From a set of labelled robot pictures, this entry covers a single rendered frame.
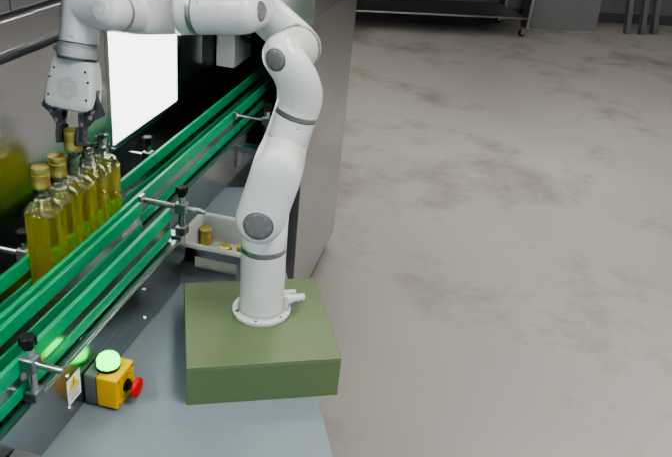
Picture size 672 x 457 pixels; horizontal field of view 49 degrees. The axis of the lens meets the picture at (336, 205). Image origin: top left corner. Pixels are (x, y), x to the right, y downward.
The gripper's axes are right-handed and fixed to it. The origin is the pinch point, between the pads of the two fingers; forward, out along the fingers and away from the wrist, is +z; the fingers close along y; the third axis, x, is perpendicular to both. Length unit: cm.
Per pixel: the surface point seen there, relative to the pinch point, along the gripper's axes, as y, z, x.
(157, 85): -13, -7, 65
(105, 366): 19.8, 39.8, -15.1
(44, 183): 1.4, 8.4, -10.3
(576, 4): 157, -117, 763
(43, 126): -12.0, 1.0, 8.8
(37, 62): -12.0, -12.7, 5.1
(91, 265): 6.0, 27.0, 1.6
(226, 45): -12, -20, 114
